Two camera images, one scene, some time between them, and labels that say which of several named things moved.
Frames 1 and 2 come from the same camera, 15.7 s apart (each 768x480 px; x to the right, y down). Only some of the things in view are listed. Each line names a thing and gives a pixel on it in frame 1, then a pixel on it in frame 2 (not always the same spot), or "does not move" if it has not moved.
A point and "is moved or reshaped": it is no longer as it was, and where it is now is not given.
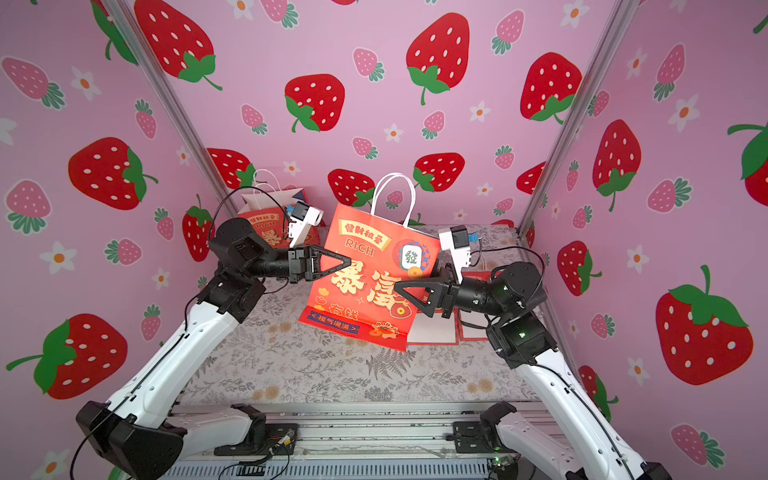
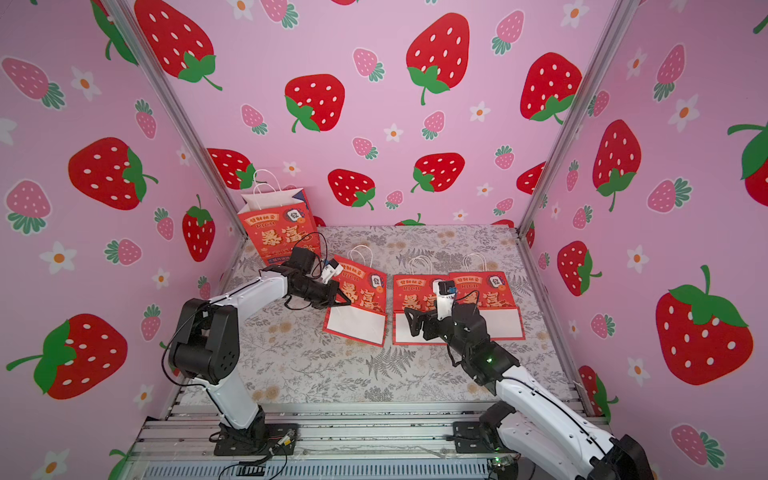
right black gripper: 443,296 to 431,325
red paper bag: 360,299 is moved or reshaped
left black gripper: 302,263 to 332,289
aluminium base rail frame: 352,441 does not move
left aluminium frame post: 132,31 does not move
